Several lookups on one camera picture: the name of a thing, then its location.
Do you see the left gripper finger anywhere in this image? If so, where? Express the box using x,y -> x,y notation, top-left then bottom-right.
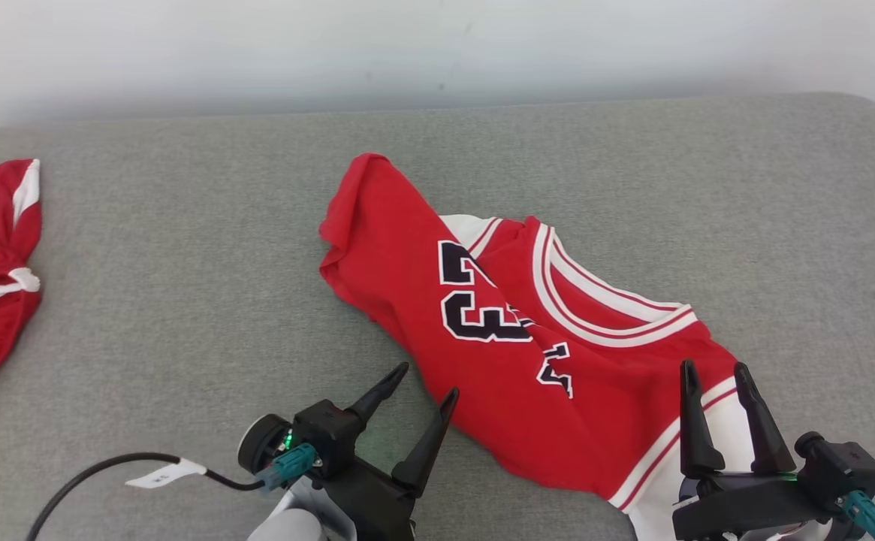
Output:
391,387 -> 460,499
346,362 -> 410,429

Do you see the red basketball jersey number 23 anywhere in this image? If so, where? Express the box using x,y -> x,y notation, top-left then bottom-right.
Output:
318,153 -> 758,541

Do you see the white cable label tag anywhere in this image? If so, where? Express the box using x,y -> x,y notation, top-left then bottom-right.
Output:
125,458 -> 207,490

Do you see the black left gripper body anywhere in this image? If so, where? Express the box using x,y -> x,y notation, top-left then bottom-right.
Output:
320,457 -> 416,541

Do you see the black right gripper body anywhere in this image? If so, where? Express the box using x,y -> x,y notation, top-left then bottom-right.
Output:
670,470 -> 834,541

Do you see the right arm teal plug cable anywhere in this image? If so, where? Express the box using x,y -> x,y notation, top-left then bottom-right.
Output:
841,490 -> 875,541

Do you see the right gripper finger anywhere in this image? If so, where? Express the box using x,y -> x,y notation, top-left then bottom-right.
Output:
733,361 -> 798,475
678,358 -> 726,479

